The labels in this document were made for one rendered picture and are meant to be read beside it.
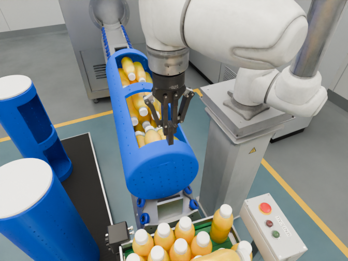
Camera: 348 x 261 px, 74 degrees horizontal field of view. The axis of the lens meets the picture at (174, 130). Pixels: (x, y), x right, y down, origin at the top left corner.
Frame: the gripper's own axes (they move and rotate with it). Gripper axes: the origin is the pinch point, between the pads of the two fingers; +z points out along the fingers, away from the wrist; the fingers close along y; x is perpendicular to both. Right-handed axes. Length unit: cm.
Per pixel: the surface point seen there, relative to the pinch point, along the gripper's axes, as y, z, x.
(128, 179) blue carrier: -14.0, 23.1, 4.7
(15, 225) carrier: -58, 39, 9
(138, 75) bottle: 3, 23, 75
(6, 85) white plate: -77, 33, 104
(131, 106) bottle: -6, 23, 46
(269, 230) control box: 25.0, 26.9, -24.3
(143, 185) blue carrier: -9.2, 28.9, 4.6
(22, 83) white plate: -68, 33, 104
